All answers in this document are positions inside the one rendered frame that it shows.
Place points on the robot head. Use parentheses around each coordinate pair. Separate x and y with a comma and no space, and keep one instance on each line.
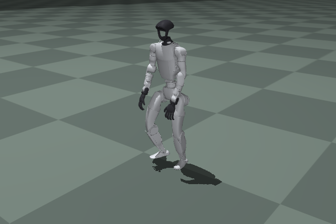
(165,25)

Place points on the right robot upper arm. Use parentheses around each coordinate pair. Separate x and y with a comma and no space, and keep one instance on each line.
(152,59)

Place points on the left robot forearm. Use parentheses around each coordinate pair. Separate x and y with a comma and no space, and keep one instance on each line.
(178,87)

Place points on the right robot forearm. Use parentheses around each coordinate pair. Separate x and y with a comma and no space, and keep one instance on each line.
(148,80)

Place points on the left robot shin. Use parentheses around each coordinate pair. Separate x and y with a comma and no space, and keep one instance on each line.
(180,146)

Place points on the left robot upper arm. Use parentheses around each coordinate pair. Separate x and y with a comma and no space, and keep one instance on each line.
(181,53)

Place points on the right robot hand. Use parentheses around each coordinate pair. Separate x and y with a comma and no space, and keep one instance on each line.
(145,92)

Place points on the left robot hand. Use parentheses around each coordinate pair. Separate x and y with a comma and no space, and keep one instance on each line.
(170,109)

